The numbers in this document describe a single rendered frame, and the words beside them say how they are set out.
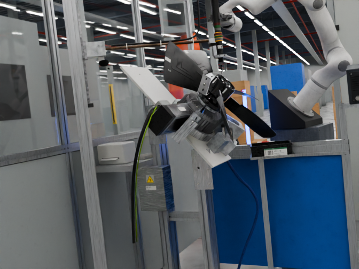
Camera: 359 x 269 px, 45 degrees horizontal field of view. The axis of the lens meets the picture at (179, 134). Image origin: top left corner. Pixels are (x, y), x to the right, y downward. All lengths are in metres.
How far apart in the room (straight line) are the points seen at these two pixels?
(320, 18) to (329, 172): 0.85
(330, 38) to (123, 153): 1.31
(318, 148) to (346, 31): 1.65
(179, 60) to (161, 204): 0.71
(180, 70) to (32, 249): 1.04
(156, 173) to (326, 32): 1.21
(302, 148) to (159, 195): 0.86
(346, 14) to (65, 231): 2.84
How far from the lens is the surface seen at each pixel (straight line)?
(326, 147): 2.48
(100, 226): 2.19
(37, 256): 2.11
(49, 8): 2.29
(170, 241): 2.32
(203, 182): 2.13
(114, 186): 2.54
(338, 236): 2.60
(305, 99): 2.68
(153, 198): 2.17
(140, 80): 2.21
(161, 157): 2.22
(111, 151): 2.30
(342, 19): 3.95
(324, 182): 2.53
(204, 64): 2.27
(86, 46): 2.15
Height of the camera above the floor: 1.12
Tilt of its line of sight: 4 degrees down
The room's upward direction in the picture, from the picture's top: 6 degrees counter-clockwise
